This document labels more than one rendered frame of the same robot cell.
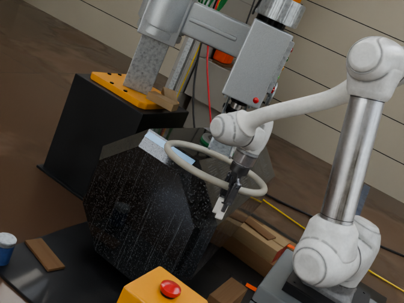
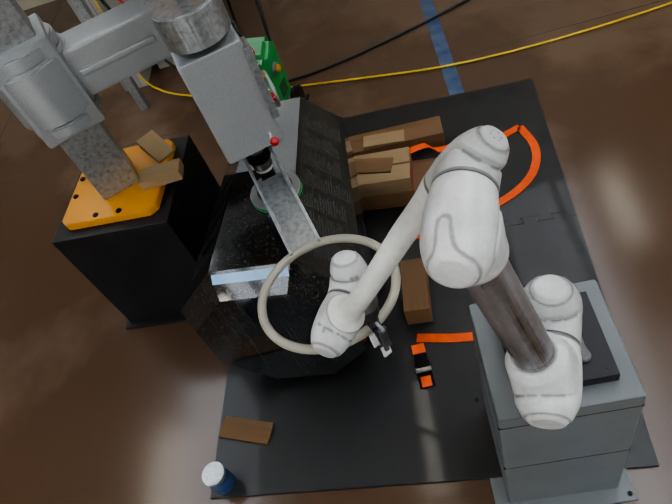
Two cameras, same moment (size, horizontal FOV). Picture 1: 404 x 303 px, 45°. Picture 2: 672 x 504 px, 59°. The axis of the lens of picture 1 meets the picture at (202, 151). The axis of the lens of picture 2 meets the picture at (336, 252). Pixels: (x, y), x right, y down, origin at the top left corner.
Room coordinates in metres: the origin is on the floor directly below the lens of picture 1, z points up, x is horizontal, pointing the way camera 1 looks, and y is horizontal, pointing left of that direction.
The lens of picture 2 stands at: (0.82, -0.08, 2.44)
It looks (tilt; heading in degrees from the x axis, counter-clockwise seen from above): 49 degrees down; 356
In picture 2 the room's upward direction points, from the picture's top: 23 degrees counter-clockwise
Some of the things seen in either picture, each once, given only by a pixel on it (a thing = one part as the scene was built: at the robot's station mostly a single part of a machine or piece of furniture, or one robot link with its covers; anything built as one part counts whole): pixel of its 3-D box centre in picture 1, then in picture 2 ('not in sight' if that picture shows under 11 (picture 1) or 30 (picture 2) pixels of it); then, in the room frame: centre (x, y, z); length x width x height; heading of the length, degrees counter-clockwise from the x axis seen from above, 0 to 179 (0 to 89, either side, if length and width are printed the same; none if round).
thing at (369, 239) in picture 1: (350, 247); (550, 312); (1.55, -0.59, 1.00); 0.18 x 0.16 x 0.22; 145
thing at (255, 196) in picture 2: (219, 142); (275, 189); (2.67, -0.07, 0.84); 0.21 x 0.21 x 0.01
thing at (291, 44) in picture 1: (279, 67); (259, 79); (2.61, -0.19, 1.37); 0.08 x 0.03 x 0.28; 1
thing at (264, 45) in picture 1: (255, 64); (223, 85); (2.75, -0.07, 1.32); 0.36 x 0.22 x 0.45; 1
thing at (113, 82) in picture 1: (136, 89); (120, 182); (3.30, 0.59, 0.76); 0.49 x 0.49 x 0.05; 68
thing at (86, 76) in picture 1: (116, 139); (159, 233); (3.30, 0.59, 0.37); 0.66 x 0.66 x 0.74; 68
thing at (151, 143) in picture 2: (170, 95); (155, 146); (3.39, 0.37, 0.80); 0.20 x 0.10 x 0.05; 21
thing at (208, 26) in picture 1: (196, 20); (87, 59); (3.31, 0.39, 1.36); 0.74 x 0.34 x 0.25; 93
